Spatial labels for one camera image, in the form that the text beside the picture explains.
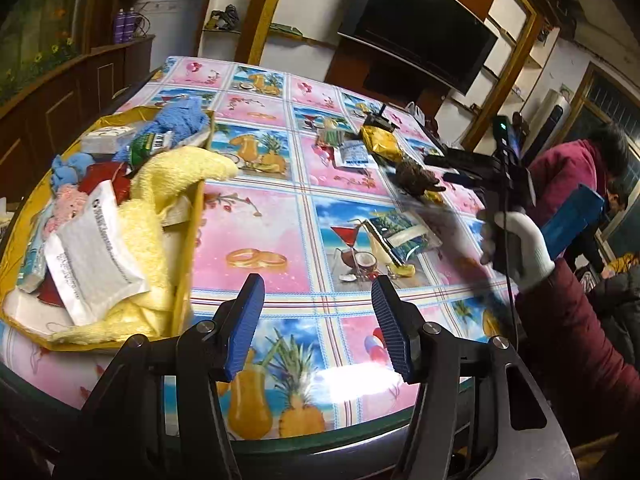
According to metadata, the person's right forearm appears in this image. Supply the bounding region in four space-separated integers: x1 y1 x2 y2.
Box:
512 259 640 461

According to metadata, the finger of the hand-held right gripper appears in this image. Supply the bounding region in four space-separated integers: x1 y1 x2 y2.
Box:
422 151 483 186

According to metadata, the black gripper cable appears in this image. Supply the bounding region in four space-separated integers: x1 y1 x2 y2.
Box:
501 210 522 343

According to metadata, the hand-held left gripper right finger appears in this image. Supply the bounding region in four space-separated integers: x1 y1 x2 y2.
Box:
371 275 581 480

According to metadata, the gold snack packet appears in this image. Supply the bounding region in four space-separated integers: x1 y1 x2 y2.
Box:
360 125 404 163

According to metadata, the blue terry towel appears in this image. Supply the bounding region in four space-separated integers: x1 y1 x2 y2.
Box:
112 96 211 163

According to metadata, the red foil packet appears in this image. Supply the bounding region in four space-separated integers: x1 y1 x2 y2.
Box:
37 161 132 307

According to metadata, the floral wall poster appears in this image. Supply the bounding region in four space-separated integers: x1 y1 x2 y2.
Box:
0 0 87 106

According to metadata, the black device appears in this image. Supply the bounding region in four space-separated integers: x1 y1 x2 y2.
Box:
362 104 397 132

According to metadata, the clear green printed packet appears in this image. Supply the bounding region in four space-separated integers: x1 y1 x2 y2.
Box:
366 210 444 267

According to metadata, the yellow terry towel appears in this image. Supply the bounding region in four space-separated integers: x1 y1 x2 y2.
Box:
50 147 238 346

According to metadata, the green striped packet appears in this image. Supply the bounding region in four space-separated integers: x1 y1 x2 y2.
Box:
319 126 347 149

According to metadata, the printed tablecloth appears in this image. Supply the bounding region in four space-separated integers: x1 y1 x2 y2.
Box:
0 55 523 441

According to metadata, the black television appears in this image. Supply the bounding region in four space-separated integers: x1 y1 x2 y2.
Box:
339 0 501 97

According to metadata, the white tissue pack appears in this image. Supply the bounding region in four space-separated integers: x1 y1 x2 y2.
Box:
81 127 135 155

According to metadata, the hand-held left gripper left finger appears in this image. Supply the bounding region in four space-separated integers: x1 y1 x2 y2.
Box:
55 274 266 480

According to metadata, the white standing air conditioner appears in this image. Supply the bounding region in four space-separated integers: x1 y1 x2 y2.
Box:
524 89 572 162

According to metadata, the blue and white packet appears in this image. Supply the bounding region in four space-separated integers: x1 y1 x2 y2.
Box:
339 140 372 169

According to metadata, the person's right hand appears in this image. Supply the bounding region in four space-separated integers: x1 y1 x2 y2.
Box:
477 206 557 292

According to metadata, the white printed packet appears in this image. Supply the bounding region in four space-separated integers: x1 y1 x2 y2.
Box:
44 180 151 327

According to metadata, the brown metal scrubber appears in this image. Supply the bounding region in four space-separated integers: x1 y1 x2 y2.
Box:
397 162 447 197

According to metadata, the dark shelf object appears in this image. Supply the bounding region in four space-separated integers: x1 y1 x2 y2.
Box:
206 5 242 34

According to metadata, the light blue plush toy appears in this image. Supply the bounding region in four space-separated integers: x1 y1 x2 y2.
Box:
51 152 97 187

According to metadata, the green snack packet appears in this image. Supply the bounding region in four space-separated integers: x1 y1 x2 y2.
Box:
127 130 174 164

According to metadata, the teal packet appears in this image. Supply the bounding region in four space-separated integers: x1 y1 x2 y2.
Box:
17 217 53 293

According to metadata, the pink plush toy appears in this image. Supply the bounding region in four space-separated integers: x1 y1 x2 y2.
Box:
42 185 85 237

